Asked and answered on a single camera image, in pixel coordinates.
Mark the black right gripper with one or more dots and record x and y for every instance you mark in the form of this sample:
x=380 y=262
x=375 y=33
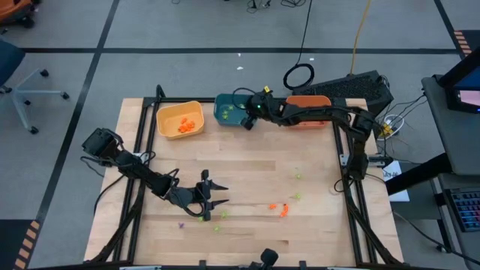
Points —
x=264 y=107

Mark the backlit keyboard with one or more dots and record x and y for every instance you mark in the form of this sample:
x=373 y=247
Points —
x=467 y=208

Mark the blue office chair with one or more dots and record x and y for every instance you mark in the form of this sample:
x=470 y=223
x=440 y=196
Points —
x=7 y=56

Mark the white power strip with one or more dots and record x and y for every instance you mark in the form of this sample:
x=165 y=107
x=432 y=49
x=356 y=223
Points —
x=387 y=129

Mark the yellow plastic bin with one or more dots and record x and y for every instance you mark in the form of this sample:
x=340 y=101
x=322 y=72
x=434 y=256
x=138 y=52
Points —
x=168 y=120

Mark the white paper label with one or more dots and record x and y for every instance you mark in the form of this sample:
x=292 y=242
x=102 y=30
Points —
x=393 y=176

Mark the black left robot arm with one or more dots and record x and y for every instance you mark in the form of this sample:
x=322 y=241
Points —
x=150 y=180

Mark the black desk support bar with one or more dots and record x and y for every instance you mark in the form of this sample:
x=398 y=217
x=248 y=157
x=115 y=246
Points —
x=420 y=174

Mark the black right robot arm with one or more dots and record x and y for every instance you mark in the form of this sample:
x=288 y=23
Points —
x=337 y=112

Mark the grey keyboard desk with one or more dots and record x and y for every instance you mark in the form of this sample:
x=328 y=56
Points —
x=450 y=243

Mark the hazard striped floor mat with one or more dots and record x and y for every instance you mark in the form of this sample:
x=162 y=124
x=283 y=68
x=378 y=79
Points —
x=26 y=243
x=463 y=41

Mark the black monitor screen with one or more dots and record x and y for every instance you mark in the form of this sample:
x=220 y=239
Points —
x=463 y=90

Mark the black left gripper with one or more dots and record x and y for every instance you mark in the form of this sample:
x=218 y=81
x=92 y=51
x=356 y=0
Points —
x=187 y=197

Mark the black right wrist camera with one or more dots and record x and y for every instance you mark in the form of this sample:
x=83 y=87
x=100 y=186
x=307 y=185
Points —
x=248 y=122

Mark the grey side desk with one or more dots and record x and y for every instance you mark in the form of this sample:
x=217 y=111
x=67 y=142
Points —
x=450 y=142

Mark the orange office chair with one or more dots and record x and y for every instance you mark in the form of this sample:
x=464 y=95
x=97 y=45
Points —
x=13 y=9

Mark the teal plastic bin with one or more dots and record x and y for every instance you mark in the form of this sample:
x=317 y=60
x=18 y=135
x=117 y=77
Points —
x=234 y=118

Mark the orange plastic bin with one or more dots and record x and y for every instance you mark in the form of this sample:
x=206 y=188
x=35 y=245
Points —
x=307 y=100

